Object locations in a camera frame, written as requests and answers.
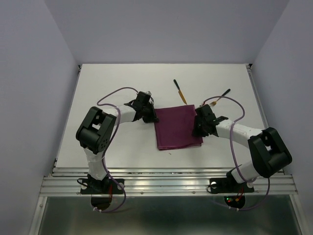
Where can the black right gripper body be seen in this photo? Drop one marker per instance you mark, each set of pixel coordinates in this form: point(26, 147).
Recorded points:
point(205, 132)

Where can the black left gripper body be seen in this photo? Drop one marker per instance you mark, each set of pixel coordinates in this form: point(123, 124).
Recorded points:
point(143, 108)

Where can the purple cloth napkin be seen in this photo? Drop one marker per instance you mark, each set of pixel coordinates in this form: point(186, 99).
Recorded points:
point(175, 127)

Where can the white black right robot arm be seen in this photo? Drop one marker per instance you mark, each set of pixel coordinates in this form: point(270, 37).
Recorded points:
point(240, 134)

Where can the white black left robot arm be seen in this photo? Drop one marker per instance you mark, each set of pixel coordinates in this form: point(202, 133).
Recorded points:
point(96, 133)

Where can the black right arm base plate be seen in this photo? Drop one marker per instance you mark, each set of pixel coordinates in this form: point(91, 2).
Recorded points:
point(227, 185)

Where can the aluminium right side rail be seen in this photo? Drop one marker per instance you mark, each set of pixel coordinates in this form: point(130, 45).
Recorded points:
point(259, 98)

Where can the aluminium rail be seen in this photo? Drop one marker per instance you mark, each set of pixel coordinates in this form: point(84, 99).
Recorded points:
point(72, 94)
point(259, 98)

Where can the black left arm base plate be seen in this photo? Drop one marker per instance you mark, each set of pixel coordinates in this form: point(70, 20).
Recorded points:
point(94, 187)

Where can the aluminium left side rail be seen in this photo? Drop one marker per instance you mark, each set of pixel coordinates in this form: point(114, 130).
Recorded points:
point(72, 94)

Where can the aluminium front rail frame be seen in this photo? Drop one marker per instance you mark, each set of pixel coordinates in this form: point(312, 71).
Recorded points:
point(161, 181)

